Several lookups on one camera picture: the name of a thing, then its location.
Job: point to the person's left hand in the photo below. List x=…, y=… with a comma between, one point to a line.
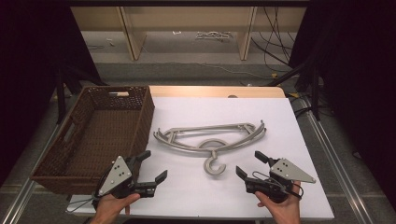
x=110, y=208

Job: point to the white table mat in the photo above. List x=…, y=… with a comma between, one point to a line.
x=218, y=193

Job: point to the black metal stand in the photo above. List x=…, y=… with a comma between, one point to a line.
x=60, y=99
x=315, y=93

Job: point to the brown wicker basket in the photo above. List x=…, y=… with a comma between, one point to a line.
x=102, y=130

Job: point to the person's right hand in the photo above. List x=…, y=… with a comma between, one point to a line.
x=286, y=211

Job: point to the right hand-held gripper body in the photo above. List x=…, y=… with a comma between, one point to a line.
x=288, y=172

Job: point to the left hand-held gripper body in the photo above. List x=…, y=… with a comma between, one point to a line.
x=116, y=175

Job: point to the black curtain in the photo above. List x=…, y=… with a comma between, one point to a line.
x=358, y=77
x=28, y=77

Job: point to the light wooden shelf unit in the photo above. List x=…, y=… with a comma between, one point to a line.
x=134, y=40

